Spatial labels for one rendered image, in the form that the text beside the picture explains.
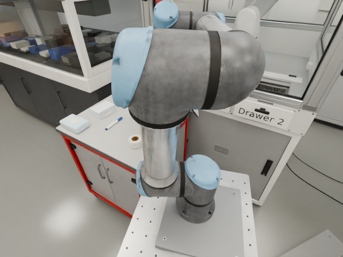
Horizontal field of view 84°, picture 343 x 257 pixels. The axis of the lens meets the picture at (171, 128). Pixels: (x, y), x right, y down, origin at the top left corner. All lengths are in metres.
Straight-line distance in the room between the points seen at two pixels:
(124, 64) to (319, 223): 1.87
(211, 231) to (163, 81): 0.61
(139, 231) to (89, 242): 0.92
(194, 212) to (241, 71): 0.55
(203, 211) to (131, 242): 0.26
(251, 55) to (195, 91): 0.09
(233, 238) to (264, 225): 0.98
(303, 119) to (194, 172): 0.74
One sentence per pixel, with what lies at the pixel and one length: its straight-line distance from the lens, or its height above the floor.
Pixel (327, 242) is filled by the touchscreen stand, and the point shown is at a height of 0.04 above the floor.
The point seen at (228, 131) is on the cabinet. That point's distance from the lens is 1.31.
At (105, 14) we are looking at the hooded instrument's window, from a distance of 1.58.
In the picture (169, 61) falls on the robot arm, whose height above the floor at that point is 1.38.
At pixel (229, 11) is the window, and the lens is 1.07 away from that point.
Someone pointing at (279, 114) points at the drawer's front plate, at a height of 0.90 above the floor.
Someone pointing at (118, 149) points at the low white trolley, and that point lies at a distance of 1.03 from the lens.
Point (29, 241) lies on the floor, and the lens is 1.86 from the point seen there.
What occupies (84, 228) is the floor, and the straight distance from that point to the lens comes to 1.72.
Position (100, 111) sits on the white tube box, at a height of 0.81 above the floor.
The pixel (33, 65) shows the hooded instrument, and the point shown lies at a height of 0.89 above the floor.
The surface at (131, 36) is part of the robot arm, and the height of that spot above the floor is 1.40.
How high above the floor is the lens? 1.46
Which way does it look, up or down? 39 degrees down
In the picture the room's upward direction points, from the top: straight up
